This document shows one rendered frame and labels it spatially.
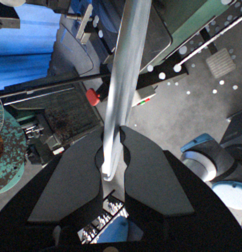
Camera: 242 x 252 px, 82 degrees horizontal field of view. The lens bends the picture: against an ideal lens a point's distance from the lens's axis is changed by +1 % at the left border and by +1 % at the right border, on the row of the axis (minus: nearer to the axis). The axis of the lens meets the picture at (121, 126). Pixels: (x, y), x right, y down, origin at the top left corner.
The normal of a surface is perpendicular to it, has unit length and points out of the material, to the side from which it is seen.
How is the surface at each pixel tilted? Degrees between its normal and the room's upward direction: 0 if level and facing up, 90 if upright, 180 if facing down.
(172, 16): 0
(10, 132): 90
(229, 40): 0
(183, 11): 0
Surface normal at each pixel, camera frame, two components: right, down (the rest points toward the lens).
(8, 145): 0.57, -0.27
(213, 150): 0.17, -0.64
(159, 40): -0.68, 0.38
